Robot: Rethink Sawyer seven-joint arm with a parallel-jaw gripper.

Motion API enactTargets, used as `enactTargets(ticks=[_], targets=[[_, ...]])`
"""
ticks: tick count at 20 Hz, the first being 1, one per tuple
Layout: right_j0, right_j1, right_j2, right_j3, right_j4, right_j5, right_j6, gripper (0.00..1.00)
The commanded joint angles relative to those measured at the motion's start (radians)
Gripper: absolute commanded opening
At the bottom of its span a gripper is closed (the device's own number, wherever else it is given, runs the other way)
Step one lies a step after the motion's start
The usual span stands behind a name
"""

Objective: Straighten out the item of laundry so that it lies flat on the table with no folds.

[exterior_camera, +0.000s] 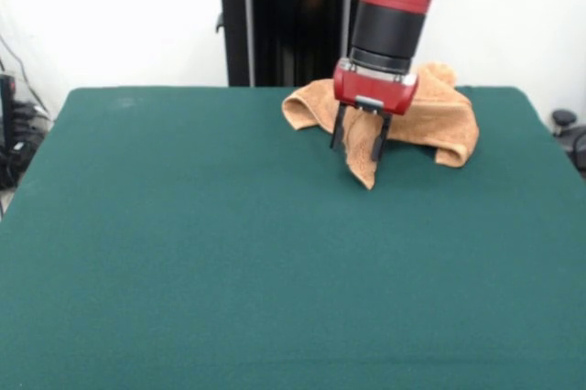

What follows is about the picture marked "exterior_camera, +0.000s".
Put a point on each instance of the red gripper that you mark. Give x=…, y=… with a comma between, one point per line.
x=375, y=90

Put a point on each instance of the tan terry cloth towel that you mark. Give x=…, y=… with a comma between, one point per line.
x=439, y=115

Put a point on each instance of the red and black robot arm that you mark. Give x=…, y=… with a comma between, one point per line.
x=393, y=5

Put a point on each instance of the dark green table cloth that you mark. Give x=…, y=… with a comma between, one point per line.
x=137, y=234

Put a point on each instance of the black plug bundle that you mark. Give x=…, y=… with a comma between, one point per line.
x=29, y=117

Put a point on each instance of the black upright device, red light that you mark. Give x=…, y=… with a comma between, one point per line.
x=7, y=133

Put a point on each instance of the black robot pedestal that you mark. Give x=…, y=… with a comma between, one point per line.
x=284, y=28

